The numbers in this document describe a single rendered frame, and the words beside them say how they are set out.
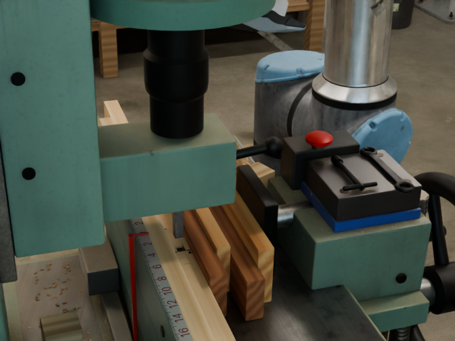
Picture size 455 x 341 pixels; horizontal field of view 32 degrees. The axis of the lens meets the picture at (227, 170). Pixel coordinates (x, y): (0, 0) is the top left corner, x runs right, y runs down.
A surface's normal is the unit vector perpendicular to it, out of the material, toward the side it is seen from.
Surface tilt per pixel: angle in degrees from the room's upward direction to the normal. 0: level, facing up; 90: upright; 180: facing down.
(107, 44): 90
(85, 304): 0
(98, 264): 0
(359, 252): 90
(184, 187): 90
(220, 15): 90
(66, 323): 0
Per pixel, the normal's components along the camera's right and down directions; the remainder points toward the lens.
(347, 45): -0.44, 0.45
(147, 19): -0.15, 0.48
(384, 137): 0.56, 0.48
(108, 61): 0.36, 0.46
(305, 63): -0.04, -0.91
